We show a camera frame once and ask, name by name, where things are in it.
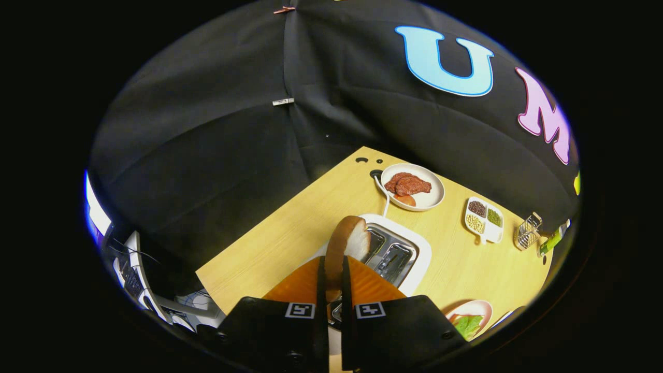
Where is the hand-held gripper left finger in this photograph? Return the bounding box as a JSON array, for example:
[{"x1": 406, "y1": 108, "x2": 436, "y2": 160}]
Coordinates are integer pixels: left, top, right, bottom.
[{"x1": 218, "y1": 255, "x2": 330, "y2": 373}]

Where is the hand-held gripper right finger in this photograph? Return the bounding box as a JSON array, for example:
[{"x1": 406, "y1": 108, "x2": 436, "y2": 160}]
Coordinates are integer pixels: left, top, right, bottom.
[{"x1": 341, "y1": 255, "x2": 467, "y2": 371}]

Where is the green lettuce leaf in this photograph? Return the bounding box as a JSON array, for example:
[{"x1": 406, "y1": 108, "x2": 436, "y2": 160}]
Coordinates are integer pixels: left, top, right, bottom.
[{"x1": 454, "y1": 314, "x2": 484, "y2": 340}]

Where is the plain bread slice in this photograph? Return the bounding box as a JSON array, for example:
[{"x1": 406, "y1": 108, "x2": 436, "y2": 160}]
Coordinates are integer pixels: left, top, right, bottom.
[{"x1": 325, "y1": 216, "x2": 371, "y2": 291}]

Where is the white toaster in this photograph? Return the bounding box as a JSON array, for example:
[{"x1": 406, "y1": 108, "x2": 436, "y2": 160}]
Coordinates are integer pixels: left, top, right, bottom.
[{"x1": 308, "y1": 213, "x2": 433, "y2": 355}]

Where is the pink round plate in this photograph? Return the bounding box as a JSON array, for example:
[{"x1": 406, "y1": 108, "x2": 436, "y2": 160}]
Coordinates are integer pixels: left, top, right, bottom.
[{"x1": 445, "y1": 299, "x2": 493, "y2": 341}]

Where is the white square plate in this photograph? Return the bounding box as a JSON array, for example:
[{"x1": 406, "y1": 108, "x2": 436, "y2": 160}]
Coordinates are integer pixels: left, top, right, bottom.
[{"x1": 489, "y1": 306, "x2": 524, "y2": 329}]

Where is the pale round plate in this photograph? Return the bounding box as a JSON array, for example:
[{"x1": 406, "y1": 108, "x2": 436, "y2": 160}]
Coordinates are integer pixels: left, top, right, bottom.
[{"x1": 381, "y1": 163, "x2": 445, "y2": 212}]

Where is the white divided dish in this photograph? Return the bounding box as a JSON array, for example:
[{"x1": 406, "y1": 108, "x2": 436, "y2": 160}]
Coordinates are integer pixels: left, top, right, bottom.
[{"x1": 464, "y1": 196, "x2": 505, "y2": 245}]

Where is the brown meat steak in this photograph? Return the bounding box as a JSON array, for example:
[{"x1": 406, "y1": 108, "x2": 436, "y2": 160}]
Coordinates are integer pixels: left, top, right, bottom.
[{"x1": 384, "y1": 172, "x2": 432, "y2": 197}]

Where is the green drink bottle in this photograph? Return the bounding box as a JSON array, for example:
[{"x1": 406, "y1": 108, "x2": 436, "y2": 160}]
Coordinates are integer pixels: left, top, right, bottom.
[{"x1": 537, "y1": 220, "x2": 570, "y2": 257}]

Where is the black backdrop cloth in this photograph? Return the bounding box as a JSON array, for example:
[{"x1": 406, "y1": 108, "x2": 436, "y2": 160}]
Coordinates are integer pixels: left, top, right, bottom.
[{"x1": 88, "y1": 0, "x2": 581, "y2": 270}]

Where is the bright lit panel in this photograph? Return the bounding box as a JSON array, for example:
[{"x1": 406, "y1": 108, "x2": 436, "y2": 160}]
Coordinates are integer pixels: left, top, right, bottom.
[{"x1": 84, "y1": 171, "x2": 112, "y2": 244}]

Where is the white toaster cable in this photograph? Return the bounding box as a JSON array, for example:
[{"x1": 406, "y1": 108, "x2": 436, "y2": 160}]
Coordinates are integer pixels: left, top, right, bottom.
[{"x1": 372, "y1": 174, "x2": 390, "y2": 218}]

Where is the white frame furniture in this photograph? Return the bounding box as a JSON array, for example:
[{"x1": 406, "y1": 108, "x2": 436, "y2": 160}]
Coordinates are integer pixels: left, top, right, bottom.
[{"x1": 113, "y1": 231, "x2": 226, "y2": 332}]

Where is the metal wire utensil holder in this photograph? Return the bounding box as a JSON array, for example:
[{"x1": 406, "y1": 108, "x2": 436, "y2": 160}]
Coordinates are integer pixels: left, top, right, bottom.
[{"x1": 514, "y1": 212, "x2": 543, "y2": 251}]

